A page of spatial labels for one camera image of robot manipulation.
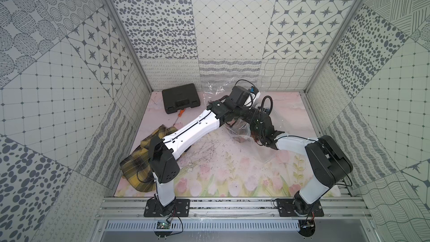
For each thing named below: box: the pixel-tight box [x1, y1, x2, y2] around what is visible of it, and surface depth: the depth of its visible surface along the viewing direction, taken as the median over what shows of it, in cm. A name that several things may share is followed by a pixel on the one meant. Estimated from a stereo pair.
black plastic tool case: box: [161, 83, 201, 115], surface depth 113 cm
